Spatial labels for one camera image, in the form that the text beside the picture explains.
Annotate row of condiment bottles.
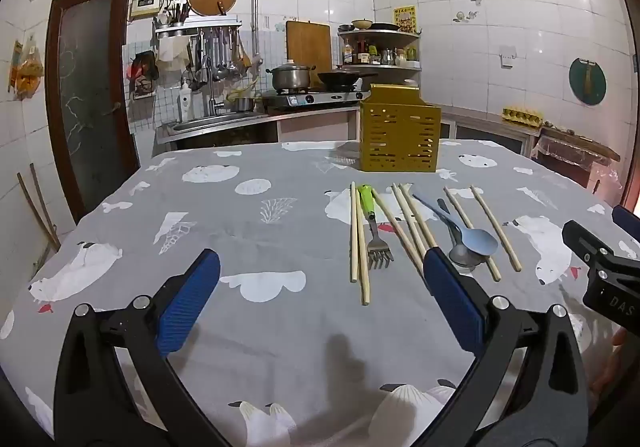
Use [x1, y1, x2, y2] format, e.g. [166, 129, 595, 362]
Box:
[341, 38, 421, 67]

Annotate black wok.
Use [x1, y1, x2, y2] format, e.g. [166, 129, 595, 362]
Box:
[317, 70, 379, 88]

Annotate white soap bottle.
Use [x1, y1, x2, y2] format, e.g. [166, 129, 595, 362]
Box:
[179, 78, 194, 123]

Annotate yellow perforated utensil holder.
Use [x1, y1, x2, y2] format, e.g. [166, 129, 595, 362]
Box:
[359, 84, 443, 173]

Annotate orange plastic bag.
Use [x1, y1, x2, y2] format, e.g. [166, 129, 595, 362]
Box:
[7, 34, 46, 102]

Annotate red black hanging bag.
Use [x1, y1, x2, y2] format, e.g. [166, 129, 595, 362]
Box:
[127, 50, 160, 100]

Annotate plastic covered side table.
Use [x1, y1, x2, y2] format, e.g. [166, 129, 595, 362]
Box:
[531, 124, 623, 193]

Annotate person's right hand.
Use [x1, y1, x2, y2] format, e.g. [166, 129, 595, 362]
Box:
[590, 328, 630, 393]

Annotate steel spoon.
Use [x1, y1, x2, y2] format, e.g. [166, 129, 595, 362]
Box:
[436, 198, 488, 272]

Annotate grey polar bear tablecloth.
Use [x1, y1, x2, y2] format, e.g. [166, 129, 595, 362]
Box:
[0, 140, 640, 447]

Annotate yellow wall poster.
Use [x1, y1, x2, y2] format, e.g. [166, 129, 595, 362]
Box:
[393, 6, 417, 34]

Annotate brown frosted glass door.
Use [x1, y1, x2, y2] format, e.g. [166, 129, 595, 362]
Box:
[46, 0, 141, 225]

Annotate steel sink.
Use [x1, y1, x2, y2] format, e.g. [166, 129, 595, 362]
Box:
[172, 111, 258, 132]

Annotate beige wall box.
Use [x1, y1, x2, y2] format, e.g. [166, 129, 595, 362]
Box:
[129, 0, 163, 19]

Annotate metal corner shelf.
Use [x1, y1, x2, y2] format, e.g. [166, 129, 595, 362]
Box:
[337, 24, 422, 85]

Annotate green frog handle fork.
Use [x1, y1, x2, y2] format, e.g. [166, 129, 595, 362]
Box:
[358, 184, 395, 270]

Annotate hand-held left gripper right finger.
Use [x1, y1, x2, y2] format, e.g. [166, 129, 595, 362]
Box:
[422, 247, 593, 447]

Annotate blue spoon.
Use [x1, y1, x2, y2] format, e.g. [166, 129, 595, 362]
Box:
[412, 193, 499, 257]

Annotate metal faucet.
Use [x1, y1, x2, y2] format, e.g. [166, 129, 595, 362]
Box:
[202, 54, 226, 117]

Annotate gas stove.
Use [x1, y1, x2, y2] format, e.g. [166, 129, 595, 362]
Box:
[262, 82, 373, 109]

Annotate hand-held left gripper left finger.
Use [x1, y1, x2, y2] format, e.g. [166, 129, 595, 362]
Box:
[54, 248, 236, 447]

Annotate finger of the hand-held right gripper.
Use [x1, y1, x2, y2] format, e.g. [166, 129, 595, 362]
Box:
[612, 205, 640, 234]
[561, 220, 640, 274]

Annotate rectangular wooden cutting board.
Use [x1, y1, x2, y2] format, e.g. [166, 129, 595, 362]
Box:
[285, 20, 334, 78]

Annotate white hanging cloth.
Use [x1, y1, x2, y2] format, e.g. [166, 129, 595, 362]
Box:
[156, 37, 193, 72]

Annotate metal wall rack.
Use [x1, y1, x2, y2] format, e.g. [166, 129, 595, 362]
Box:
[154, 16, 243, 39]

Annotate row of hanging kitchen utensils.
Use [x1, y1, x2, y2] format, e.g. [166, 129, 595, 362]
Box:
[192, 27, 253, 83]

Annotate wooden chopstick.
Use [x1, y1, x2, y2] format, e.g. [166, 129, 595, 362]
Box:
[398, 184, 440, 250]
[471, 185, 522, 273]
[444, 187, 502, 282]
[374, 193, 428, 275]
[350, 182, 359, 284]
[357, 183, 371, 305]
[391, 183, 430, 260]

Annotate green round wall board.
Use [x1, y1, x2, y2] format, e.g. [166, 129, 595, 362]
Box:
[568, 57, 607, 106]

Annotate steel cooking pot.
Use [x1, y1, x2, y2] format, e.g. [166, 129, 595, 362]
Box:
[266, 60, 317, 90]

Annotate yellow egg carton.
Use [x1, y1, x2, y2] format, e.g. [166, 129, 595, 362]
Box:
[501, 106, 545, 124]

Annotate wooden stick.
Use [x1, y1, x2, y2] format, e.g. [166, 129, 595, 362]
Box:
[17, 172, 58, 253]
[29, 163, 62, 248]

